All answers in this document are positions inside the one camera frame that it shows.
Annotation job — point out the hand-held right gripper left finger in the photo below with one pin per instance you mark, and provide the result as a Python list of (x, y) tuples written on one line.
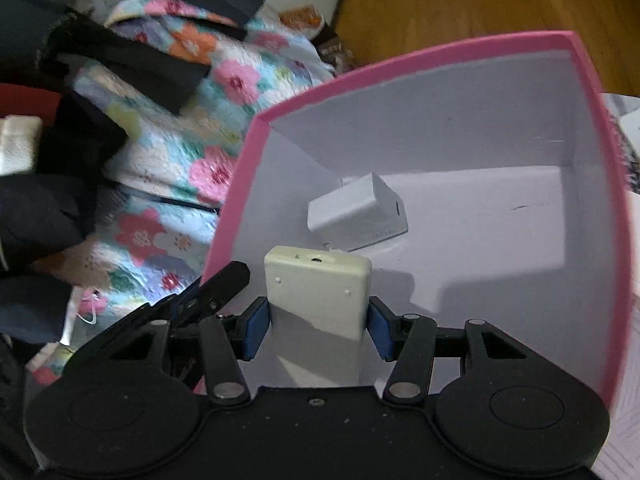
[(256, 332)]

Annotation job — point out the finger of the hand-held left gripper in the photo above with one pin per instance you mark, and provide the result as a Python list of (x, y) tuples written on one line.
[(225, 280)]

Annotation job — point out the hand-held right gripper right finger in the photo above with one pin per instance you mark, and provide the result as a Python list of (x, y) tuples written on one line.
[(378, 332)]

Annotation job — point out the cream rectangular plastic device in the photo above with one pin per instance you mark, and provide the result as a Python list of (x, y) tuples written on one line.
[(315, 300)]

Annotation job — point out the pink cardboard box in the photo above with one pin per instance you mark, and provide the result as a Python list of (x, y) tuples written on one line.
[(450, 125)]

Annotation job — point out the floral quilt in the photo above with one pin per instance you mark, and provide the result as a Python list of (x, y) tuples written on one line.
[(165, 170)]

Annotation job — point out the white power charger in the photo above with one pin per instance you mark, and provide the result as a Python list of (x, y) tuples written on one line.
[(350, 210)]

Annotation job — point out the black bulky garment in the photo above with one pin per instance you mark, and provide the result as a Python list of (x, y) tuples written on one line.
[(45, 210)]

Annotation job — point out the dark blue cloth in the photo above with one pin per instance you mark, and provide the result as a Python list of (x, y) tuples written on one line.
[(30, 310)]

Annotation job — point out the black hanging garment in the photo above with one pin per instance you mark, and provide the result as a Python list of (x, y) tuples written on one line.
[(125, 60)]

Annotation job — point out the cream fluffy cloth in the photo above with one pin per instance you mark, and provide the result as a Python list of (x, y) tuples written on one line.
[(17, 145)]

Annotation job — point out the red cloth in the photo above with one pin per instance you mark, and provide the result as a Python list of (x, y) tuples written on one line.
[(30, 100)]

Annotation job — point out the orange snack packets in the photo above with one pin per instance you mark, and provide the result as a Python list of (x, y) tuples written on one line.
[(302, 20)]

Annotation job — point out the white patterned cloth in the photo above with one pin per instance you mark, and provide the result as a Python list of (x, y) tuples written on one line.
[(625, 130)]

